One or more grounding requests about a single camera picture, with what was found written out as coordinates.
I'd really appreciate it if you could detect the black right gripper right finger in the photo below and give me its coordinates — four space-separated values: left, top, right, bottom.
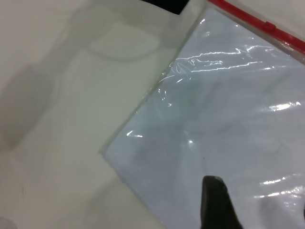
201 176 244 229

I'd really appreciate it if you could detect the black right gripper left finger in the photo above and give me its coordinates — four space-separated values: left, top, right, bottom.
140 0 192 15

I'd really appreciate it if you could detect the transparent bag with red zipper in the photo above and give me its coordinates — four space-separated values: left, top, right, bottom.
99 0 305 229

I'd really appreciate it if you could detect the red zipper slider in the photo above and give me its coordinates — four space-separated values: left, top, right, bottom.
263 21 277 32

